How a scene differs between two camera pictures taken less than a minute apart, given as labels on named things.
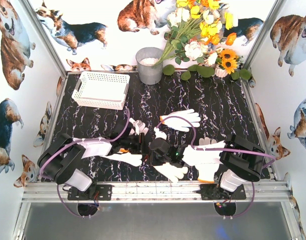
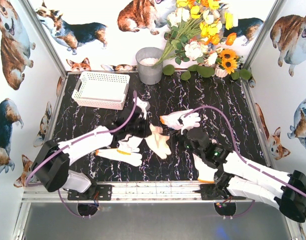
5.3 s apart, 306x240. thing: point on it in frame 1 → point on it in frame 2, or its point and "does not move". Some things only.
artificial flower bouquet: [196, 29] does not move
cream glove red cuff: [173, 172] → [158, 141]
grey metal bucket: [146, 57] does not move
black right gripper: [153, 152] → [175, 136]
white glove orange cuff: [123, 155] does not move
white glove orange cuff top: [180, 124] does not move
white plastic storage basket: [102, 90] does not move
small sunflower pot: [229, 63] does not move
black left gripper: [141, 139] → [145, 128]
